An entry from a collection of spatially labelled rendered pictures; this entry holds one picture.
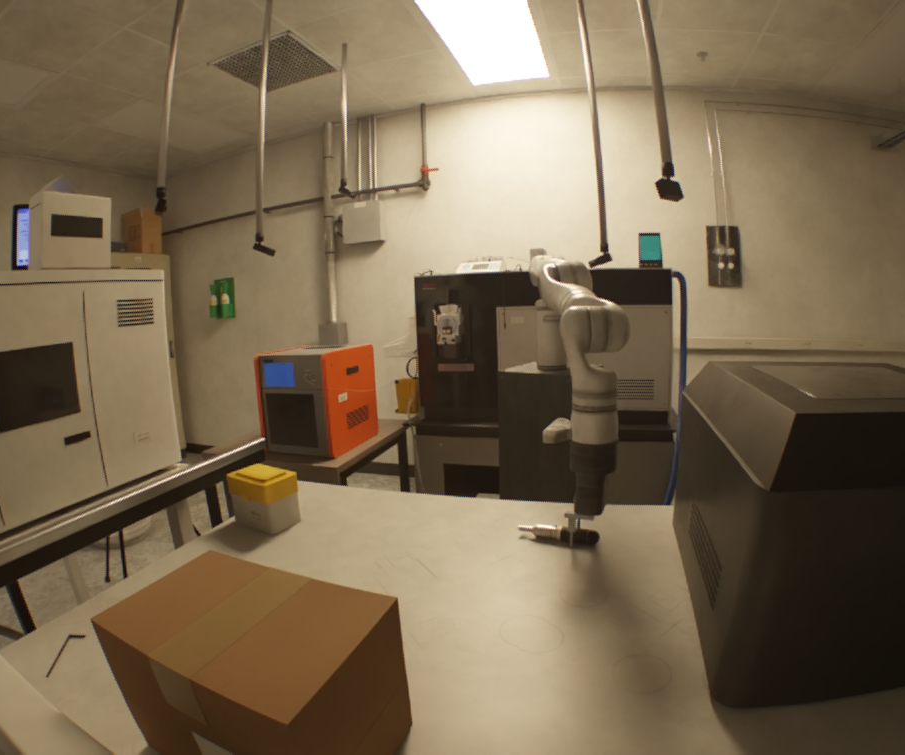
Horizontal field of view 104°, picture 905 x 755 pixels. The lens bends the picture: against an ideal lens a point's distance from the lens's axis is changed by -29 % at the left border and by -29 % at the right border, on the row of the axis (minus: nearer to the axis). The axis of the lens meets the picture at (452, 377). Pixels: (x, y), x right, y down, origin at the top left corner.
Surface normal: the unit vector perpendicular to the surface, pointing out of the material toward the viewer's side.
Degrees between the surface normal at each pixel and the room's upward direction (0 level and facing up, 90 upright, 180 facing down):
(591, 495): 70
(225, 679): 0
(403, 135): 90
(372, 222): 90
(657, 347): 90
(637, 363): 90
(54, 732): 0
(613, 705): 0
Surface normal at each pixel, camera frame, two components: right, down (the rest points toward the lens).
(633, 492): -0.29, 0.15
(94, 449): 0.96, 0.00
